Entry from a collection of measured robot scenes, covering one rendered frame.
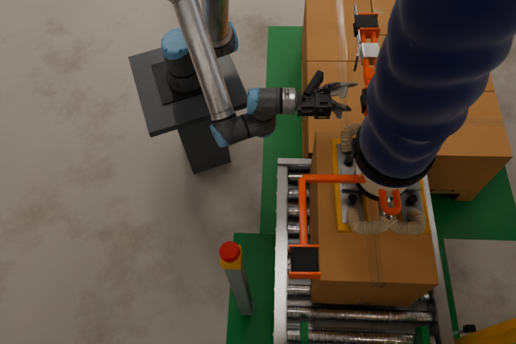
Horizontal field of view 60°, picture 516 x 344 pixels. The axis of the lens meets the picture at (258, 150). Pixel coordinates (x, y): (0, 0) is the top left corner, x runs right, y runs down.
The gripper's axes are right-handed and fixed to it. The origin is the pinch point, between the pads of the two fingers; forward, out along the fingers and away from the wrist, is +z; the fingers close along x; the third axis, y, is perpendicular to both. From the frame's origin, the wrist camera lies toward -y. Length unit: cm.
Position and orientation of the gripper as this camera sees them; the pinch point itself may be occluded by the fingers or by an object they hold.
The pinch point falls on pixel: (355, 95)
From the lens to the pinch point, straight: 155.7
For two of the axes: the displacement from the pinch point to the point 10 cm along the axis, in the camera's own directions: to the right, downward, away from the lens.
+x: -0.4, -4.9, -8.7
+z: 10.0, 0.0, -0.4
